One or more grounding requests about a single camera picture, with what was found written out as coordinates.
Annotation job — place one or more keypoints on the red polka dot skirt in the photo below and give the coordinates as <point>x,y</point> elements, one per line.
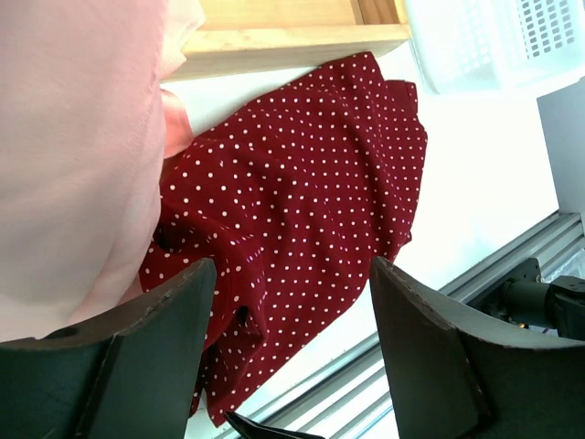
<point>291,198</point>

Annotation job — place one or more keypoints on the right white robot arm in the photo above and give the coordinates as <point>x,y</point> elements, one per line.
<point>522,298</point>

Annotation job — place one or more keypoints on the salmon pink garment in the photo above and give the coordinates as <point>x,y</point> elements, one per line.
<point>85,130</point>

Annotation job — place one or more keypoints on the white plastic basket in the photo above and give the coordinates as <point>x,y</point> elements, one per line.
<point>535,47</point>

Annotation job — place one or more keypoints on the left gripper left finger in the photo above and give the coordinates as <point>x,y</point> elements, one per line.
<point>127,373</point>

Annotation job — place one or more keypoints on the wooden clothes rack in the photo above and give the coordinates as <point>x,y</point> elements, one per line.
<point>244,36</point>

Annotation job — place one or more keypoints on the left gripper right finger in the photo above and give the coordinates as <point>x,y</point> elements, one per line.
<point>456,372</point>

